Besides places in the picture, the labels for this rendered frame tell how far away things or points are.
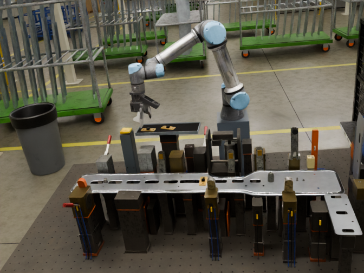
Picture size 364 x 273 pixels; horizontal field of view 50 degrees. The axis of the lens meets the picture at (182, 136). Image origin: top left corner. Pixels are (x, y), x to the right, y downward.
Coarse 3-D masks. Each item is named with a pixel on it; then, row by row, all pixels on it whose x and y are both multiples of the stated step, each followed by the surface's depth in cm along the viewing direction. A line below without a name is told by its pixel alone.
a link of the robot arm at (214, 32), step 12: (204, 24) 212; (216, 24) 206; (204, 36) 209; (216, 36) 207; (216, 48) 211; (216, 60) 218; (228, 60) 216; (228, 72) 219; (228, 84) 223; (240, 84) 224; (228, 96) 226; (240, 96) 223; (240, 108) 227
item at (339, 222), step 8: (328, 200) 173; (336, 200) 172; (344, 200) 172; (328, 208) 168; (336, 208) 167; (344, 208) 167; (352, 208) 166; (336, 216) 162; (344, 216) 162; (352, 216) 161; (336, 224) 158; (344, 224) 157; (352, 224) 156; (336, 232) 153; (344, 232) 153; (352, 232) 152; (360, 232) 152
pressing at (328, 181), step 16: (96, 176) 216; (112, 176) 214; (128, 176) 212; (144, 176) 211; (160, 176) 209; (176, 176) 207; (192, 176) 205; (208, 176) 203; (240, 176) 199; (256, 176) 198; (288, 176) 195; (304, 176) 193; (320, 176) 192; (336, 176) 191; (96, 192) 202; (112, 192) 200; (144, 192) 197; (160, 192) 195; (176, 192) 194; (192, 192) 192; (224, 192) 189; (240, 192) 188; (256, 192) 185; (272, 192) 184; (304, 192) 181; (320, 192) 180; (336, 192) 178
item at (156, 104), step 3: (141, 96) 218; (144, 96) 219; (147, 96) 221; (141, 99) 218; (144, 99) 218; (147, 99) 218; (150, 99) 219; (147, 102) 218; (150, 102) 217; (153, 102) 218; (156, 102) 218; (150, 105) 218; (153, 105) 217; (156, 105) 217; (159, 105) 220; (156, 108) 218
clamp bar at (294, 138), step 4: (292, 128) 197; (296, 128) 196; (292, 132) 194; (296, 132) 193; (292, 136) 198; (296, 136) 197; (292, 140) 198; (296, 140) 198; (292, 144) 199; (296, 144) 198; (292, 148) 200; (296, 148) 199; (296, 152) 200
